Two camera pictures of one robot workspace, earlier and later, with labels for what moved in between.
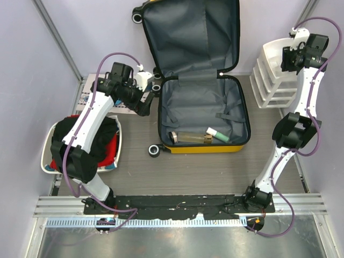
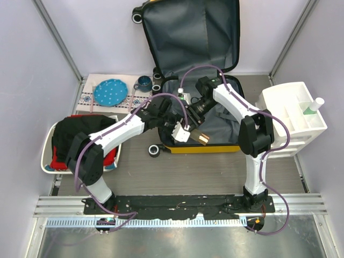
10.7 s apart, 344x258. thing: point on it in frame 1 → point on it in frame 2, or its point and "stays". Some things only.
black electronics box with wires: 213,207 stays
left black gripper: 142,109 → 177,118
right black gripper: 285,65 → 194,120
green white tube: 217,134 → 314,106
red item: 108,158 stays
